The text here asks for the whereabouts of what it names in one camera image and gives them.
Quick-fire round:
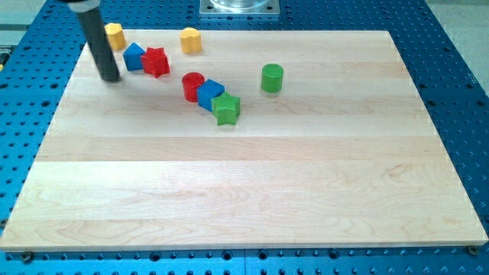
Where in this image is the black cylindrical robot arm stick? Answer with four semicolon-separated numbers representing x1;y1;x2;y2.
61;0;120;83

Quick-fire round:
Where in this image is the green star block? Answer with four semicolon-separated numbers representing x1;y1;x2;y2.
211;92;241;125

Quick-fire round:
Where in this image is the right board corner screw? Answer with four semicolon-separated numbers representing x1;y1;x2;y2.
466;245;480;257

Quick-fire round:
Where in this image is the yellow heart block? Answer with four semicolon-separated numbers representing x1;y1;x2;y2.
180;27;202;53

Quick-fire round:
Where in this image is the red cylinder block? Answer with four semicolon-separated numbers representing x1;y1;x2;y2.
182;72;205;102

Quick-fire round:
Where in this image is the board corner screw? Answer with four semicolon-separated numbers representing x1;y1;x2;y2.
20;251;34;264
466;245;480;257

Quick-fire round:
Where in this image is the red star block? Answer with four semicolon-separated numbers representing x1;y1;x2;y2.
141;47;170;78

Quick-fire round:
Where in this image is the light wooden board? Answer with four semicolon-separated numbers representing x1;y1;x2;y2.
1;30;487;251

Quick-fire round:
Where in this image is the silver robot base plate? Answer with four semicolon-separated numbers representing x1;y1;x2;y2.
199;0;280;16

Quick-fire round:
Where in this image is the blue cube block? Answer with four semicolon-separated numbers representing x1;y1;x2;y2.
197;79;225;112

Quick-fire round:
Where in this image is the yellow pentagon block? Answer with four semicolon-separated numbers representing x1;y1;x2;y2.
104;23;127;50

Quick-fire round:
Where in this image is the green cylinder block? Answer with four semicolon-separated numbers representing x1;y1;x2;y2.
261;63;284;93

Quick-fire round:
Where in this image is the left board corner screw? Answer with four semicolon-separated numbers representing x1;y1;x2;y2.
20;251;34;264

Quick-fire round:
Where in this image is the blue triangle block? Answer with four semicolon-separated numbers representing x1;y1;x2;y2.
123;43;146;71

